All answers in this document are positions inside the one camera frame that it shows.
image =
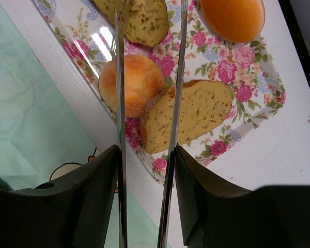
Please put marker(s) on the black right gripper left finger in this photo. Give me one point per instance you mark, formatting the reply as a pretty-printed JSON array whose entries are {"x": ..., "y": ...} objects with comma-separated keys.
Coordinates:
[{"x": 70, "y": 211}]

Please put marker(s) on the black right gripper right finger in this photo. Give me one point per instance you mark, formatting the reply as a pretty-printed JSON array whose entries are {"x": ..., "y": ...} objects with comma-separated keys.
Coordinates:
[{"x": 217, "y": 213}]

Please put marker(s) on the herb bread slice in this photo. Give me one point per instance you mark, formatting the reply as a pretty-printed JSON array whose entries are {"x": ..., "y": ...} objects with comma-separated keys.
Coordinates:
[
  {"x": 204, "y": 106},
  {"x": 142, "y": 22}
]

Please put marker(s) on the metal serving tongs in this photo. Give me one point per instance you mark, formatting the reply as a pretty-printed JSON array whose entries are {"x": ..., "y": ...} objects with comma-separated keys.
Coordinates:
[{"x": 173, "y": 142}]

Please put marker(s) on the mint cartoon placemat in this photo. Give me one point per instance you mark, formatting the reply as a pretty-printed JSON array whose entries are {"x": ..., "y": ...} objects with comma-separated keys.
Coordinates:
[{"x": 40, "y": 137}]

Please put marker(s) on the small round bun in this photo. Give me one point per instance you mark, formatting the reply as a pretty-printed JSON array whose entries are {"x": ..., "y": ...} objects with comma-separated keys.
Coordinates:
[{"x": 143, "y": 81}]

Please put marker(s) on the orange round bun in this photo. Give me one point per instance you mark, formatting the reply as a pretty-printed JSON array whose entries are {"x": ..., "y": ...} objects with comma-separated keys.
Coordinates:
[{"x": 238, "y": 21}]

